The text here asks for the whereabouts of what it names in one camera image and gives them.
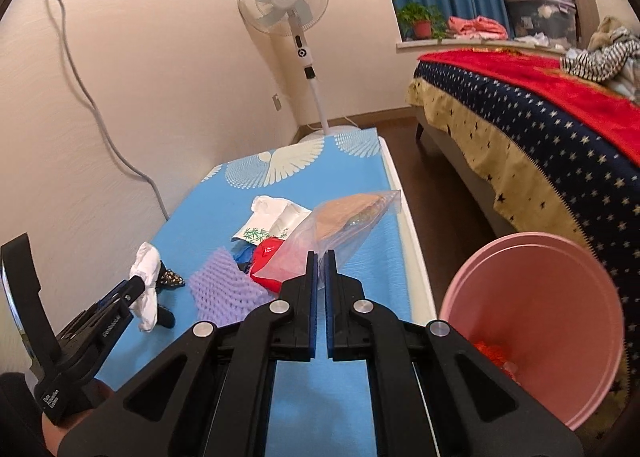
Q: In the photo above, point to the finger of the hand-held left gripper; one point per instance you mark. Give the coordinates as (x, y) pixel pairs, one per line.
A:
(107, 324)

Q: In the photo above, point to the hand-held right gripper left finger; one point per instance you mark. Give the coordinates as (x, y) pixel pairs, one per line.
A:
(312, 307)

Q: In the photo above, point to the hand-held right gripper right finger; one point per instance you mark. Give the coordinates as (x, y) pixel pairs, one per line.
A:
(330, 307)

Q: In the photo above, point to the red packet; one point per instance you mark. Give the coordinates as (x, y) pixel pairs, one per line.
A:
(265, 257)

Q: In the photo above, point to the white tissue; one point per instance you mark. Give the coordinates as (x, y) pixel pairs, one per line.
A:
(145, 262)

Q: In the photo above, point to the clear plastic zip bag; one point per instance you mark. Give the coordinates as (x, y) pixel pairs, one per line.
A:
(340, 219)

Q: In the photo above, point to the purple foam net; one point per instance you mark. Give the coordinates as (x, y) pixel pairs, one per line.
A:
(220, 287)

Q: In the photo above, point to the pink plastic bucket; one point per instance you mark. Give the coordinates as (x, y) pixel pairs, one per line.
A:
(550, 297)

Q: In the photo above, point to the person's left hand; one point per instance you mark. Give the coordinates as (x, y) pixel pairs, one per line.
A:
(70, 429)

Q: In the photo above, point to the blue plastic wrapper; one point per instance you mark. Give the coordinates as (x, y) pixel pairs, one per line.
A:
(246, 257)

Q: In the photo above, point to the white paper bag green print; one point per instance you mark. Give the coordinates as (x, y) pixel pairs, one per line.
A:
(270, 219)

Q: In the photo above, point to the blue mat white fan print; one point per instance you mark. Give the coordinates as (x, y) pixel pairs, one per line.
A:
(210, 217)

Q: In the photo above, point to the orange crumpled wrapper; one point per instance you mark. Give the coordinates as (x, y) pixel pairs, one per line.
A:
(492, 354)

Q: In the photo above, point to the bed with star blanket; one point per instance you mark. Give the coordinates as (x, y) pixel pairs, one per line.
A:
(550, 137)

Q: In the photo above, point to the window sill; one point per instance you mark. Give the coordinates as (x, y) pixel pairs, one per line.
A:
(450, 45)

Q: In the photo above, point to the potted plant red pot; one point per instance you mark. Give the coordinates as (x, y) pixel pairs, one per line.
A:
(422, 27)

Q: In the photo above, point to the red blanket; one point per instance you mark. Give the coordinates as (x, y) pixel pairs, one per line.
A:
(525, 72)

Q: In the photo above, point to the pink folded clothes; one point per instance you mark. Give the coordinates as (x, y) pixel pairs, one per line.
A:
(475, 26)

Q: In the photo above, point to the white crumpled cloth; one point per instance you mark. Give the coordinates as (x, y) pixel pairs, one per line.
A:
(540, 41)

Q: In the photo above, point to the large clear storage bin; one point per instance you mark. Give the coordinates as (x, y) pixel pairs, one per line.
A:
(537, 19)

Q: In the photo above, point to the striped garment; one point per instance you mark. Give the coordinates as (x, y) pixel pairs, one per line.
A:
(600, 59)

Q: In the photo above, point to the pale blue cloth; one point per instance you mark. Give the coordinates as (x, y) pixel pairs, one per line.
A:
(627, 84)

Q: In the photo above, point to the beige cloth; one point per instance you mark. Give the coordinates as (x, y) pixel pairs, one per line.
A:
(607, 32)

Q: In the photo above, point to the grey bed frame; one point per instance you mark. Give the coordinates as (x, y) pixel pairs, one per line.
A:
(465, 172)

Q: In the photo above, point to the small wall outlet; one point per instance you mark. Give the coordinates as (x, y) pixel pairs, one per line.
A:
(276, 101)

